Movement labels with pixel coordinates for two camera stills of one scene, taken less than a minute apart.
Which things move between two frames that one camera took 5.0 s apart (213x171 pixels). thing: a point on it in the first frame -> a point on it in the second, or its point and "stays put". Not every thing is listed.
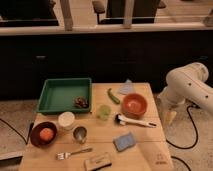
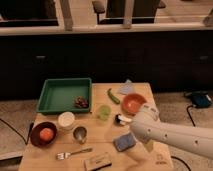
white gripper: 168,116 -> 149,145
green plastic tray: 58,95 stays put
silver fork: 67,155 stays put
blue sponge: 124,141 stays put
